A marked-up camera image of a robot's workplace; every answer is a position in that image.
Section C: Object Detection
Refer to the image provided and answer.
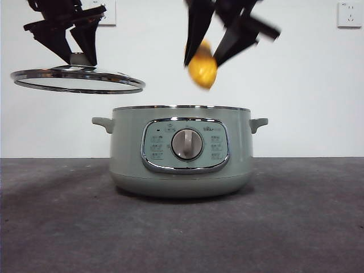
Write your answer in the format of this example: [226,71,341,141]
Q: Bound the glass lid with green knob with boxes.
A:
[10,52,147,95]

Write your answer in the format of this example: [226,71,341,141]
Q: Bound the yellow corn cob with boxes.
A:
[184,39,219,90]

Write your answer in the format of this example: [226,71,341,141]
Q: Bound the white wall socket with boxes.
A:
[337,2,358,28]
[82,0,117,28]

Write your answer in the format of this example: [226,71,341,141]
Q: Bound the green electric cooking pot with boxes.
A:
[91,105,269,199]

